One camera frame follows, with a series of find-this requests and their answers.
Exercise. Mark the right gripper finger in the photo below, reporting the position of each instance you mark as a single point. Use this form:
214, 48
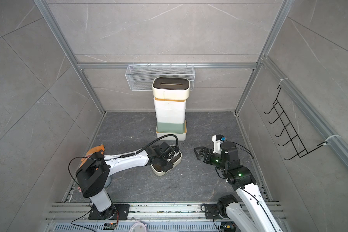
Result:
204, 156
201, 150

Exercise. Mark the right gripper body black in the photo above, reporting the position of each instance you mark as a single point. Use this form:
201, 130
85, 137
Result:
216, 160

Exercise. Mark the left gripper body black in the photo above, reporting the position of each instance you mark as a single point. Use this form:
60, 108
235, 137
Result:
166, 164

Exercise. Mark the cream box dark lid back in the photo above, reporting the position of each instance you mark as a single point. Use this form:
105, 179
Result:
161, 166

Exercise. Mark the cream box dark lid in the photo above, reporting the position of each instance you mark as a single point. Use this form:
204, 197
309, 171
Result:
161, 166
168, 88

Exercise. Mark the green square tissue box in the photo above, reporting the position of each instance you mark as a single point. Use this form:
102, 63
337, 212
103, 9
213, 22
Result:
171, 127

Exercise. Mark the white box grey-blue lid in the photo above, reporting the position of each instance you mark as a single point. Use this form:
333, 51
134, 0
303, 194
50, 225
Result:
170, 116

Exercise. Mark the bamboo-lid tissue box front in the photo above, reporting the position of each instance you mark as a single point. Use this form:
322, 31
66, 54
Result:
163, 104

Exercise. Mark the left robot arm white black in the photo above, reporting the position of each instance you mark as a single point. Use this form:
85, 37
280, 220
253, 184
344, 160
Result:
94, 174

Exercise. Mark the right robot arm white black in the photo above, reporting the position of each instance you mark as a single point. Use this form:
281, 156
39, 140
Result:
260, 218

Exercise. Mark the large white bamboo-lid tissue box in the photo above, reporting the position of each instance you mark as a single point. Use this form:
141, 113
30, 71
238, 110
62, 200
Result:
169, 136

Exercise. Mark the orange toy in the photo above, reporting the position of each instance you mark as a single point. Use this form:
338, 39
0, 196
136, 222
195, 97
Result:
99, 148

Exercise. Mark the grey round alarm clock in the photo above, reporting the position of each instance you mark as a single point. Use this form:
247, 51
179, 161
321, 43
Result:
108, 181

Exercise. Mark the white round object bottom edge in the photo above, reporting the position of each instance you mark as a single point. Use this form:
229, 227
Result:
138, 227

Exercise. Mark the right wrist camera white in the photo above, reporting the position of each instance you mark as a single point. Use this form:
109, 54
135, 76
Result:
217, 140

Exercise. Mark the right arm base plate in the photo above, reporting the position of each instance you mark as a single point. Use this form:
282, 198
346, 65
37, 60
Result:
210, 210

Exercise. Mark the black wire hook rack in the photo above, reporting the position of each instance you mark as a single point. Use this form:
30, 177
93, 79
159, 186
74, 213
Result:
294, 139

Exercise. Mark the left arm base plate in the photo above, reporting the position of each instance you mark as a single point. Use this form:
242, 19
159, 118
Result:
119, 211

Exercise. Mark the white wire mesh basket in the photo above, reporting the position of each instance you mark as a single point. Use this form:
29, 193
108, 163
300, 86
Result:
140, 77

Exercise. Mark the aluminium mounting rail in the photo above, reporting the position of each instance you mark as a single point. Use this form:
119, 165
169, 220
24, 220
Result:
184, 211

